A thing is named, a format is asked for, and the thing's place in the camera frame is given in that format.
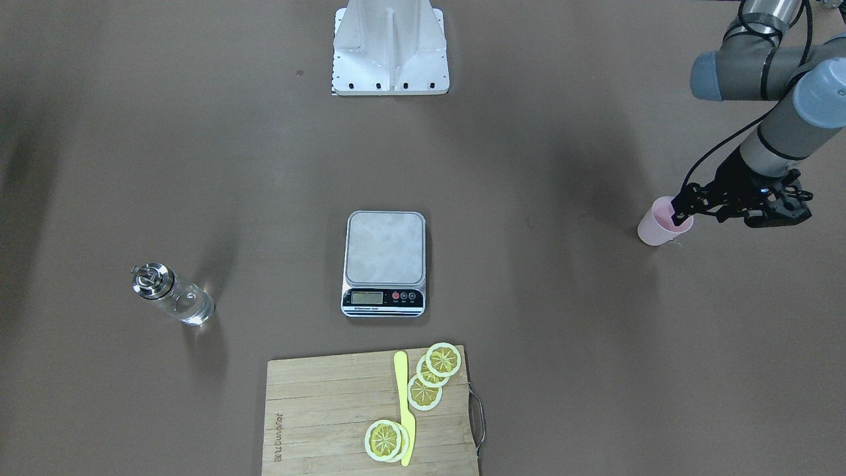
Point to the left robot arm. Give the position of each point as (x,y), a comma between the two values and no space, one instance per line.
(806,85)

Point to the pink plastic cup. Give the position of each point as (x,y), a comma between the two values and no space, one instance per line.
(657,226)

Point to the yellow plastic knife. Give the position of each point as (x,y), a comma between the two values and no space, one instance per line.
(407,419)

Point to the lemon slice on board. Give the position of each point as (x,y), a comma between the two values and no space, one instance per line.
(386,441)

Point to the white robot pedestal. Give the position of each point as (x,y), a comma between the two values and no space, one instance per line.
(389,48)

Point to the glass sauce bottle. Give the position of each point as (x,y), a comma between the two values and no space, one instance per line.
(178,297)

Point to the lemon slice middle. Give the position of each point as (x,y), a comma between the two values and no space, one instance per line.
(427,377)

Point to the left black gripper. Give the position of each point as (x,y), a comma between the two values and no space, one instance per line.
(731,174)

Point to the lemon slice end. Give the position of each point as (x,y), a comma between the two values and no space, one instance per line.
(422,397)

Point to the digital kitchen scale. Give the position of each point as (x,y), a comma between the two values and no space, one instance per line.
(384,272)

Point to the bamboo cutting board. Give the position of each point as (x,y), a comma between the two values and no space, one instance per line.
(318,409)

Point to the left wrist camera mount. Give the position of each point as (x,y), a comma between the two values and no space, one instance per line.
(777,201)

